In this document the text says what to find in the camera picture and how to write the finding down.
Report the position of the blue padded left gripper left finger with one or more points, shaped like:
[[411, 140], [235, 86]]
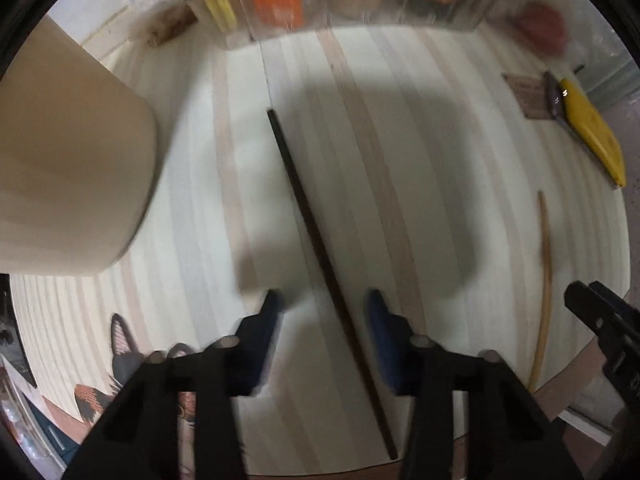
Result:
[[235, 364]]

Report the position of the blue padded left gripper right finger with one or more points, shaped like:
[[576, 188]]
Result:
[[406, 360]]

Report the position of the light wooden chopstick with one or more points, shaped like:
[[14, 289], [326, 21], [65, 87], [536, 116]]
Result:
[[546, 293]]

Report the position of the black thin chopstick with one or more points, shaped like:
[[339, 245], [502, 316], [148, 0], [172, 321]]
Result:
[[333, 286]]

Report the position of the brown small card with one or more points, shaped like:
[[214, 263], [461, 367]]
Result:
[[530, 92]]

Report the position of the cream chopstick holder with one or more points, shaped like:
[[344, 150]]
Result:
[[78, 159]]

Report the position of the red round lid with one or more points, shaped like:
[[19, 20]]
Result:
[[543, 28]]

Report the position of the yellow handled scraper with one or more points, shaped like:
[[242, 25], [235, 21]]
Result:
[[569, 107]]

